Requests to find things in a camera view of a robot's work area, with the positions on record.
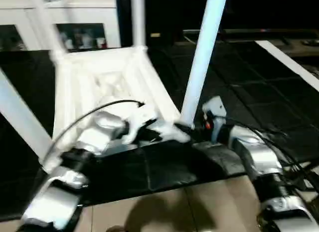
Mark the white plastic table leg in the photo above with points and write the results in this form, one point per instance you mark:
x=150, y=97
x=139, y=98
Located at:
x=53, y=37
x=138, y=17
x=20, y=109
x=204, y=55

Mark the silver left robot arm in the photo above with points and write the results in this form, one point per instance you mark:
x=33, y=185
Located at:
x=94, y=139

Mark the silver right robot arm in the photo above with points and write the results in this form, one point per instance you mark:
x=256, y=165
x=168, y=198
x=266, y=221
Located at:
x=261, y=154

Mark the black mat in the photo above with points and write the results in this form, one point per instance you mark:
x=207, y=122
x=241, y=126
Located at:
x=249, y=92

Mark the white flat board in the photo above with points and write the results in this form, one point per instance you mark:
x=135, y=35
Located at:
x=286, y=62

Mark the dark rounded foot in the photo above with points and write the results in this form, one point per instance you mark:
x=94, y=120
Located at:
x=115, y=229

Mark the black box gold label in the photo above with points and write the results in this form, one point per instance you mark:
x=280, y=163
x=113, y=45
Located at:
x=162, y=12

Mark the grey floor box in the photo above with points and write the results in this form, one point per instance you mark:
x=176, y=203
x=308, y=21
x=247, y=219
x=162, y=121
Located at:
x=308, y=184

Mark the white cabinet glass doors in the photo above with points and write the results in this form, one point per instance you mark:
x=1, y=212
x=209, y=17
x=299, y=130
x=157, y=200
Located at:
x=87, y=13

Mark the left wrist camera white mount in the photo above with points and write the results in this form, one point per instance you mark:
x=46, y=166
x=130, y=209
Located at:
x=139, y=117

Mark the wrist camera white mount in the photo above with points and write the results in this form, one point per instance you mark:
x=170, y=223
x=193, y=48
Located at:
x=216, y=107
x=139, y=117

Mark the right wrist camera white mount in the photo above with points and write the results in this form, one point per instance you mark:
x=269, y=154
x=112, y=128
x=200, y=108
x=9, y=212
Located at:
x=216, y=107

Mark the silver metal rail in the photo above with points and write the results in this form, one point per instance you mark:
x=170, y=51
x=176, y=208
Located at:
x=249, y=31

